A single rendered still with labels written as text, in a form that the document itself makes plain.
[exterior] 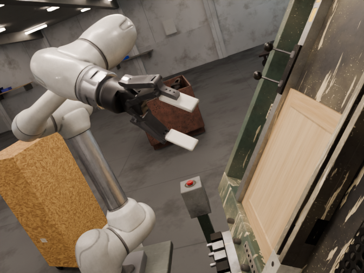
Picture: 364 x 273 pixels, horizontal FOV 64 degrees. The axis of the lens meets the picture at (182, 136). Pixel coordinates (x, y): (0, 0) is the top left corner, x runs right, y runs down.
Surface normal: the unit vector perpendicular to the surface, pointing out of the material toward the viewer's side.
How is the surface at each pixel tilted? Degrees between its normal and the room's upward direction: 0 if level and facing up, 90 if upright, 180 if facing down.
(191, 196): 90
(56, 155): 90
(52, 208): 90
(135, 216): 78
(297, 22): 90
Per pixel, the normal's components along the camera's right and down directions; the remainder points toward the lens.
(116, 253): 0.72, -0.04
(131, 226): 0.54, -0.14
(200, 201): 0.04, 0.37
